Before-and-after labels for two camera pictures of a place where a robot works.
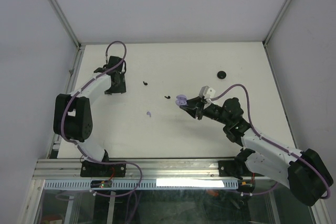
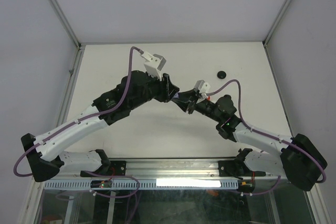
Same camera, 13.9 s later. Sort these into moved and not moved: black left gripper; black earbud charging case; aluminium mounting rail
Moved: black left gripper
Not moved: aluminium mounting rail; black earbud charging case
